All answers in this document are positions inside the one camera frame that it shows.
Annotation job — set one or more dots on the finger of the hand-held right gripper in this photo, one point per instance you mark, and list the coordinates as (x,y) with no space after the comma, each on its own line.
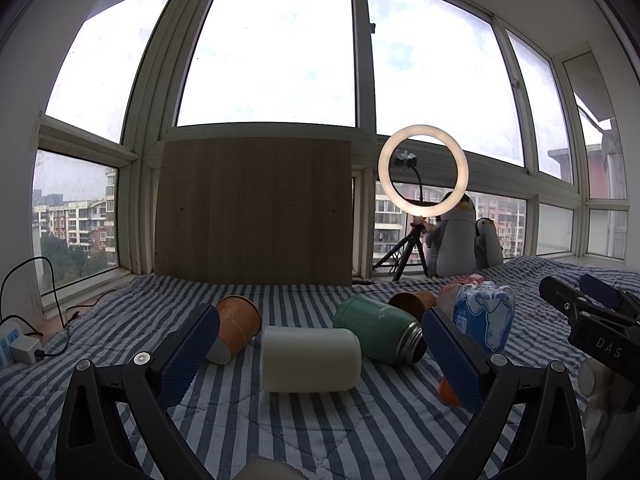
(600,287)
(562,296)

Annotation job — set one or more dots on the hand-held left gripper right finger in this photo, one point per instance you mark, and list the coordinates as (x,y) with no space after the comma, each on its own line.
(452,355)

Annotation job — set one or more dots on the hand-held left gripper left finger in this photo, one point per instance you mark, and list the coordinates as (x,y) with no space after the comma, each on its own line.
(189,355)

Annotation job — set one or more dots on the white cup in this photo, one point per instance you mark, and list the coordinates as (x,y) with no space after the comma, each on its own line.
(310,360)

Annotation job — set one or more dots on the orange paper cup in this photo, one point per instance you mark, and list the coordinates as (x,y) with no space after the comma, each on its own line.
(237,322)

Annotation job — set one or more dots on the brown cup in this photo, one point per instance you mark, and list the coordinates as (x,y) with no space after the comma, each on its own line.
(412,302)

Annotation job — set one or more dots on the green insulated cup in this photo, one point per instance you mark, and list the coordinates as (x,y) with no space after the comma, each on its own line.
(372,327)

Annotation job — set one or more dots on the small orange piece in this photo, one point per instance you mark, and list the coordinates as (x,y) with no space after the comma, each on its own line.
(446,392)

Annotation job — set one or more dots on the clear bottle with blue label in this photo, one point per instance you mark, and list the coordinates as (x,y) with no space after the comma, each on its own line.
(482,315)

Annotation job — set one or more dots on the small grey penguin plush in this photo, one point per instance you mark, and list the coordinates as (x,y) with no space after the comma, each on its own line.
(489,245)

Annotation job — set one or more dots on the large grey penguin plush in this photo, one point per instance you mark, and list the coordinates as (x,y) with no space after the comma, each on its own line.
(452,242)

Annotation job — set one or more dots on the black tripod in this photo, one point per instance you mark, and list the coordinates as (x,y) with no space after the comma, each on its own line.
(411,247)

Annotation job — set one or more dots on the striped blanket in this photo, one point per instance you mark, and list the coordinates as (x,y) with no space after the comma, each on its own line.
(310,430)

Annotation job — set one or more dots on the wooden board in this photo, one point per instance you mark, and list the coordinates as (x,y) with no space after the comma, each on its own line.
(252,210)

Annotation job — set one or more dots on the white charger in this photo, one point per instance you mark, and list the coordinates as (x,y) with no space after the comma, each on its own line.
(25,349)

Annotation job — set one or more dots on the black gooseneck phone holder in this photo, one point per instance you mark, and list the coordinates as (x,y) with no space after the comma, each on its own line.
(419,182)

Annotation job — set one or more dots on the white power strip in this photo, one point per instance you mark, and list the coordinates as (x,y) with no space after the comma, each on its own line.
(6,347)

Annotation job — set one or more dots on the white window frame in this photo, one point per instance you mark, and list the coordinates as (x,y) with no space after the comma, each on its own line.
(367,60)

